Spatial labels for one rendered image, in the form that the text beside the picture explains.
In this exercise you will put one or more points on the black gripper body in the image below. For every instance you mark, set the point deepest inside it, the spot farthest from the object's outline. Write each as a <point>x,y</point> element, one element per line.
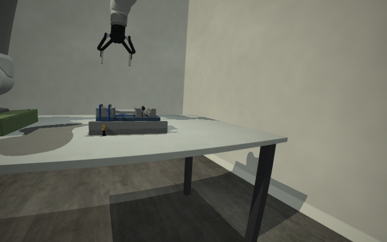
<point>118,30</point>

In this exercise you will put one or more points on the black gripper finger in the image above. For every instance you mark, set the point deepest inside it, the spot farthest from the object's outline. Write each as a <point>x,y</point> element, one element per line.
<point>127,48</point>
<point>105,46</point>

